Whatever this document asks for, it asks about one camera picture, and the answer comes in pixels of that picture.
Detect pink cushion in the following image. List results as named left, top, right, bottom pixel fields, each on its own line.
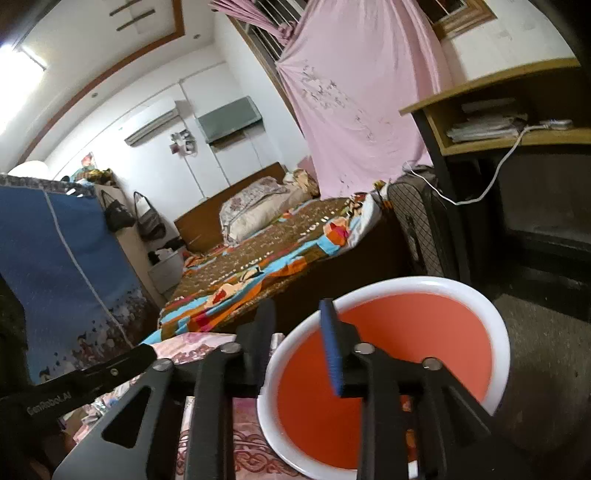
left=294, top=156, right=320, bottom=186

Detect pink floral quilt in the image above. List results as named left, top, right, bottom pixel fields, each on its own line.
left=60, top=330, right=421, bottom=480

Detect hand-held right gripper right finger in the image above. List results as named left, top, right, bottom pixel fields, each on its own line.
left=318, top=298, right=502, bottom=480

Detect black handbag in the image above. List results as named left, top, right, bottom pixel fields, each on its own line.
left=99, top=187, right=137, bottom=232

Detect pink hanging sheet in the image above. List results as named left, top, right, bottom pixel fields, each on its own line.
left=276, top=0, right=456, bottom=200

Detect white cable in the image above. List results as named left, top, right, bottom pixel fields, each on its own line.
left=402, top=119, right=574, bottom=206

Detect floral pillow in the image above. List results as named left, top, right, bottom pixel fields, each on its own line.
left=219, top=176, right=290, bottom=232

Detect black cloth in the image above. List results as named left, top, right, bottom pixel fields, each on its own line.
left=148, top=237, right=184, bottom=265

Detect stack of papers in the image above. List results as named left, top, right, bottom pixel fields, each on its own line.
left=445, top=98, right=530, bottom=143

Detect white nightstand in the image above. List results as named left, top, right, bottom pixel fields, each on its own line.
left=148, top=251, right=186, bottom=297

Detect white air conditioner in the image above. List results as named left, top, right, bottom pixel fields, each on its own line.
left=122, top=98, right=179, bottom=147

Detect wooden desk with black legs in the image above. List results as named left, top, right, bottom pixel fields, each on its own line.
left=399, top=58, right=591, bottom=319

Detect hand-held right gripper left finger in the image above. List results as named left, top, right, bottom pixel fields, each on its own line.
left=51, top=298, right=278, bottom=480

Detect green cloth cover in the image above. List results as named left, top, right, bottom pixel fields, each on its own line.
left=198, top=96, right=264, bottom=145

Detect checkered bag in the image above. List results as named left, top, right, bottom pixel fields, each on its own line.
left=385, top=166, right=463, bottom=281

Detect pink curtain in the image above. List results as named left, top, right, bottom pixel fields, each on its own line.
left=208, top=0, right=311, bottom=48

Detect red basin with white rim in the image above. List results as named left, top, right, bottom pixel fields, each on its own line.
left=256, top=275, right=511, bottom=479

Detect hanging black bags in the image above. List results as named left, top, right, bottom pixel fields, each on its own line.
left=133, top=191, right=167, bottom=241

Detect wooden barred window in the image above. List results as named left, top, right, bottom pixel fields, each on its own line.
left=228, top=0, right=498, bottom=93

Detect brown wooden headboard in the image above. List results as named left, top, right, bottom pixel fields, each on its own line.
left=174, top=161, right=286, bottom=253

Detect blue dotted wardrobe cover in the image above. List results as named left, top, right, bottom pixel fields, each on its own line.
left=0, top=174, right=161, bottom=386

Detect beige pillow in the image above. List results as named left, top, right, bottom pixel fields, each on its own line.
left=225, top=186, right=320, bottom=244

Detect beige tall cabinet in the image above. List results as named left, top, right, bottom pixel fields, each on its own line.
left=95, top=181, right=168, bottom=312

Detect white globe lamp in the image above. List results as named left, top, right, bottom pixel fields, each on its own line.
left=8, top=160, right=48, bottom=179

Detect bed with colourful blanket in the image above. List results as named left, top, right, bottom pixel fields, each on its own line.
left=139, top=193, right=394, bottom=348

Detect dark clutter atop wardrobe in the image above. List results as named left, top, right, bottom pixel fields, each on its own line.
left=60, top=165, right=115, bottom=186

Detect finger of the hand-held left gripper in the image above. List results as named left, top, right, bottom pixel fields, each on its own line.
left=69, top=344, right=158, bottom=393

